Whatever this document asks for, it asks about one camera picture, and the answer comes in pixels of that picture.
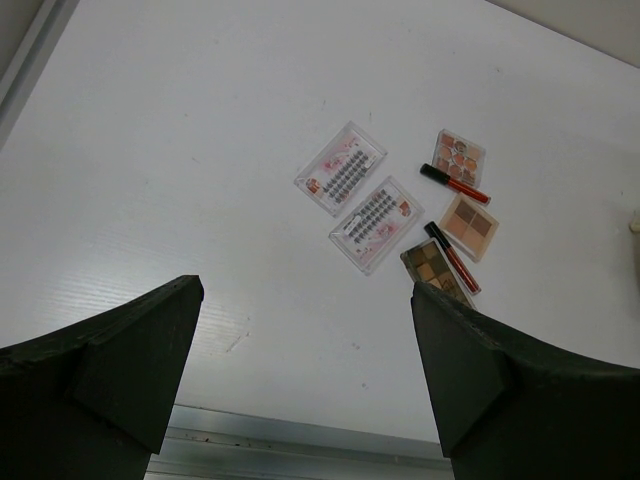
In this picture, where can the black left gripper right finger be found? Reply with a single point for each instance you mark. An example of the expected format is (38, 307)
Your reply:
(510, 406)

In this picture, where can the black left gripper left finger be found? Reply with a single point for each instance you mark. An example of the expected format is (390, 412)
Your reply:
(93, 400)

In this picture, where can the brown lip gloss tube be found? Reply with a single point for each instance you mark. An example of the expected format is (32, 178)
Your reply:
(469, 281)

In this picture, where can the red lip gloss tube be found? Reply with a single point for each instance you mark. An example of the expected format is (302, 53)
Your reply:
(446, 180)

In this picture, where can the long brown eyeshadow palette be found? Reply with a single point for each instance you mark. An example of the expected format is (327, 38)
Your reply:
(427, 262)

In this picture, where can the four-pan eyeshadow palette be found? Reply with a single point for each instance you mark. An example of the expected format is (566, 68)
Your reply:
(469, 226)

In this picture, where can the lower false lash case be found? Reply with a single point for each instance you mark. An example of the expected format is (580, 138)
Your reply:
(376, 225)

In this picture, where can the false lash case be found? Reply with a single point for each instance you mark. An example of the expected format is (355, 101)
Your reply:
(376, 225)
(341, 168)

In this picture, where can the round-pan eyeshadow palette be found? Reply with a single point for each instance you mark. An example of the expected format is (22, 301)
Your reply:
(459, 158)

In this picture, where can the upper false lash case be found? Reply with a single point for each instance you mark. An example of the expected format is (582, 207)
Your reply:
(341, 168)

